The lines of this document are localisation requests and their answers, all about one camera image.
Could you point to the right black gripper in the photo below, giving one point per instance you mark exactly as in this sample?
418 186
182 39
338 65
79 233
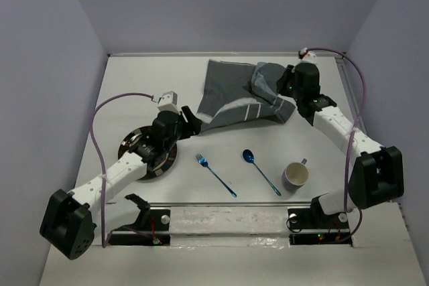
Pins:
287 73

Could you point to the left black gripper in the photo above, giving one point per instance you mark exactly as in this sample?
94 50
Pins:
192 126

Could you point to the grey striped cloth placemat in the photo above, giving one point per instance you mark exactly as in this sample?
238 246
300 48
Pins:
238 92

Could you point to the dark rimmed dinner plate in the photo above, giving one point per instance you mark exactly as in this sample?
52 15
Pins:
160 160

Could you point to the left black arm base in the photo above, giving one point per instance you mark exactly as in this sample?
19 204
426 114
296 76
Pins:
150 228

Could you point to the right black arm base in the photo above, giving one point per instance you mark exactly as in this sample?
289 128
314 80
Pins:
305 229

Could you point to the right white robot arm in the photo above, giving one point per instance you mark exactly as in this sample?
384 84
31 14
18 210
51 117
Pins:
373 173

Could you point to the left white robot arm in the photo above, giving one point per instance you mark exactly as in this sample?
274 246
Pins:
72 220

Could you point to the blue metal fork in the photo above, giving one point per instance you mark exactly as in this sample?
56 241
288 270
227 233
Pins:
203 162

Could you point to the blue metal spoon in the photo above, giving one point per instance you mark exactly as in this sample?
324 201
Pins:
248 156

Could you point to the purple ceramic mug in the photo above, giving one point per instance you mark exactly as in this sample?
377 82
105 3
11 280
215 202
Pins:
295 175

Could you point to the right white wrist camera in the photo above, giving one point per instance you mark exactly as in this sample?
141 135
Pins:
307 56

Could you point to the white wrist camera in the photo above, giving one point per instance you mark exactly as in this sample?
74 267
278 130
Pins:
167 102
307 56

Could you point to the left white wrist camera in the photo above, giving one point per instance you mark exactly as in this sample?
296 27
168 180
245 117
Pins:
167 102

